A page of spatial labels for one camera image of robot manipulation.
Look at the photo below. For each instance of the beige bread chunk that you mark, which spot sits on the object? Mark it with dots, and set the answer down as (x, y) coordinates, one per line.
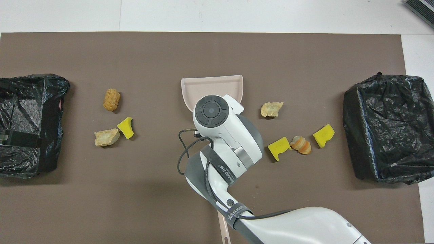
(271, 109)
(105, 137)

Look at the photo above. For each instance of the brown textured cylinder piece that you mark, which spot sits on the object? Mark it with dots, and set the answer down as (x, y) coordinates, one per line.
(111, 99)

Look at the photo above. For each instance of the yellow sponge piece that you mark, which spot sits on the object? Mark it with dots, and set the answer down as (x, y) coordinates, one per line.
(323, 135)
(278, 147)
(125, 128)

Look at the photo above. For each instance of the beige plastic dustpan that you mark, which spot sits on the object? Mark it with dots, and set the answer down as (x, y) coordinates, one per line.
(210, 86)

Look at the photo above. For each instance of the beige hand brush black bristles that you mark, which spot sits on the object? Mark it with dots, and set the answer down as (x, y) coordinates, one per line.
(224, 234)

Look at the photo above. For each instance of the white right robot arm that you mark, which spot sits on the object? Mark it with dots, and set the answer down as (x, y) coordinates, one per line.
(305, 223)

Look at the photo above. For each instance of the black bag lined bin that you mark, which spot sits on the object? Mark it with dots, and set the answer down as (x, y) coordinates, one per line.
(383, 135)
(34, 101)

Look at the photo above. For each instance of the brown table mat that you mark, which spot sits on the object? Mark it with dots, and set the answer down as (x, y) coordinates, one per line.
(101, 203)

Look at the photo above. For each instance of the orange striped croissant piece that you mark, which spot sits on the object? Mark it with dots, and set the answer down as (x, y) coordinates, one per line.
(301, 145)

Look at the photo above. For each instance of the dark ribbed grille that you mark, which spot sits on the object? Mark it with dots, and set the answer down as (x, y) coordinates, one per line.
(422, 8)

